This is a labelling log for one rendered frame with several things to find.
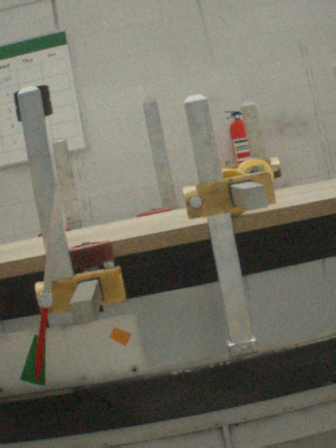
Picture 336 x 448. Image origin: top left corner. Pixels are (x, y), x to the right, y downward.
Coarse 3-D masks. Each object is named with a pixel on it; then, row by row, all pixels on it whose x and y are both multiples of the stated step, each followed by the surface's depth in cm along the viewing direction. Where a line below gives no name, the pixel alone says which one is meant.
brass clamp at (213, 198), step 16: (240, 176) 191; (256, 176) 191; (192, 192) 191; (208, 192) 191; (224, 192) 191; (272, 192) 191; (192, 208) 191; (208, 208) 191; (224, 208) 191; (240, 208) 191
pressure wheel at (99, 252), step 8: (104, 240) 205; (72, 248) 202; (80, 248) 200; (88, 248) 200; (96, 248) 201; (104, 248) 201; (72, 256) 201; (80, 256) 200; (88, 256) 200; (96, 256) 201; (104, 256) 201; (112, 256) 203; (72, 264) 201; (80, 264) 201; (88, 264) 200; (96, 264) 201
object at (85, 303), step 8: (96, 280) 189; (80, 288) 181; (88, 288) 179; (96, 288) 180; (80, 296) 169; (88, 296) 167; (96, 296) 176; (72, 304) 163; (80, 304) 163; (88, 304) 163; (96, 304) 172; (72, 312) 163; (80, 312) 163; (88, 312) 163; (96, 312) 167; (80, 320) 163; (88, 320) 163
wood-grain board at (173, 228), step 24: (288, 192) 262; (312, 192) 243; (144, 216) 280; (168, 216) 259; (240, 216) 213; (264, 216) 213; (288, 216) 213; (312, 216) 213; (24, 240) 279; (72, 240) 239; (96, 240) 223; (120, 240) 212; (144, 240) 212; (168, 240) 213; (192, 240) 213; (0, 264) 212; (24, 264) 212
